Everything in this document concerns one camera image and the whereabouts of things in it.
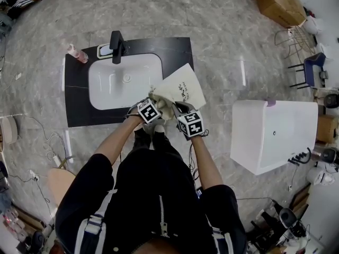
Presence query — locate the person's black clothed body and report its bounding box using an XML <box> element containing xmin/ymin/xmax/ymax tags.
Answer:
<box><xmin>54</xmin><ymin>127</ymin><xmax>248</xmax><ymax>254</ymax></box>

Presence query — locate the dark wood vanity cabinet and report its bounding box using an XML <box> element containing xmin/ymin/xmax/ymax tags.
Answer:
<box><xmin>64</xmin><ymin>37</ymin><xmax>195</xmax><ymax>129</ymax></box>

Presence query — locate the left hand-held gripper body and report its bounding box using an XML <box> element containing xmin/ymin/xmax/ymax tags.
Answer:
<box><xmin>126</xmin><ymin>97</ymin><xmax>163</xmax><ymax>125</ymax></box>

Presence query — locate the pink bottle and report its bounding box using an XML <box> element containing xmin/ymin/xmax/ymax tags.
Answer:
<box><xmin>67</xmin><ymin>43</ymin><xmax>90</xmax><ymax>64</ymax></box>

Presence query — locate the white soap dish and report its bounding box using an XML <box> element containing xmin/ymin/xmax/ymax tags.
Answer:
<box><xmin>96</xmin><ymin>43</ymin><xmax>113</xmax><ymax>60</ymax></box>

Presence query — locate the white sink basin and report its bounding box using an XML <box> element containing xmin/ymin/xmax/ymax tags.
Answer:
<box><xmin>88</xmin><ymin>53</ymin><xmax>164</xmax><ymax>111</ymax></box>

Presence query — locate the white plastic sack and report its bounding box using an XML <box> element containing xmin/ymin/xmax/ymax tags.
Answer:
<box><xmin>301</xmin><ymin>16</ymin><xmax>325</xmax><ymax>35</ymax></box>

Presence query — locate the black white striped cushion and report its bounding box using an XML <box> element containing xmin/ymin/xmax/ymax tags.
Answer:
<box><xmin>6</xmin><ymin>0</ymin><xmax>37</xmax><ymax>20</ymax></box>

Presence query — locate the blue chair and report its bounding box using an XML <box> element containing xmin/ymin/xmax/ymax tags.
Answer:
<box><xmin>288</xmin><ymin>52</ymin><xmax>327</xmax><ymax>89</ymax></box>

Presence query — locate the brown box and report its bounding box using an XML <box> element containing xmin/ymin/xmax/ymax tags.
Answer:
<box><xmin>316</xmin><ymin>114</ymin><xmax>339</xmax><ymax>144</ymax></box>

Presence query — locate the grey metal appliance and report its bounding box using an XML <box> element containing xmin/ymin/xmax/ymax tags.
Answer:
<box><xmin>311</xmin><ymin>146</ymin><xmax>339</xmax><ymax>165</ymax></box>

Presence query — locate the beige cloth bag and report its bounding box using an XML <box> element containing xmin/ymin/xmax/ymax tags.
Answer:
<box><xmin>148</xmin><ymin>62</ymin><xmax>207</xmax><ymax>122</ymax></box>

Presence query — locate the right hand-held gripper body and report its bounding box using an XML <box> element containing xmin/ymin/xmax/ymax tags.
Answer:
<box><xmin>175</xmin><ymin>110</ymin><xmax>206</xmax><ymax>140</ymax></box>

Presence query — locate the oval wooden table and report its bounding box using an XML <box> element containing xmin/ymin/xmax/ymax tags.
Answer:
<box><xmin>47</xmin><ymin>167</ymin><xmax>77</xmax><ymax>208</ymax></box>

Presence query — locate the gold wire chair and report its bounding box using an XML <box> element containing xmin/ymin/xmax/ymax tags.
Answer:
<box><xmin>274</xmin><ymin>26</ymin><xmax>317</xmax><ymax>60</ymax></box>

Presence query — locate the person's right forearm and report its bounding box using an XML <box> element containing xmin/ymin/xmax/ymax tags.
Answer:
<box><xmin>190</xmin><ymin>135</ymin><xmax>225</xmax><ymax>192</ymax></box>

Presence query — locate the large cardboard box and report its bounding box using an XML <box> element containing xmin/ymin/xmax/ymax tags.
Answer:
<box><xmin>254</xmin><ymin>0</ymin><xmax>308</xmax><ymax>29</ymax></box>

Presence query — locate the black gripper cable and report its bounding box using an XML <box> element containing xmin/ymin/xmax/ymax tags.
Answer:
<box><xmin>188</xmin><ymin>141</ymin><xmax>200</xmax><ymax>181</ymax></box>

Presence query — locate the person's left forearm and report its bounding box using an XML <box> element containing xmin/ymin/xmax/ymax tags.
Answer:
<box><xmin>94</xmin><ymin>115</ymin><xmax>145</xmax><ymax>166</ymax></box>

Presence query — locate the white rectangular bathtub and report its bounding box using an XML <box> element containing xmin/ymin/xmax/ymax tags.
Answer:
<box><xmin>229</xmin><ymin>99</ymin><xmax>319</xmax><ymax>176</ymax></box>

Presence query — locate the black round appliance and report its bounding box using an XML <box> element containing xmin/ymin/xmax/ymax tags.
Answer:
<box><xmin>323</xmin><ymin>93</ymin><xmax>339</xmax><ymax>110</ymax></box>

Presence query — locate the black bathtub faucet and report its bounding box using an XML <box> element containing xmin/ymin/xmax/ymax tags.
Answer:
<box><xmin>287</xmin><ymin>147</ymin><xmax>313</xmax><ymax>167</ymax></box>

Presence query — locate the white rounded appliance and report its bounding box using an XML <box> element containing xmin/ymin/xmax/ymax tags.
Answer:
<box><xmin>306</xmin><ymin>167</ymin><xmax>336</xmax><ymax>186</ymax></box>

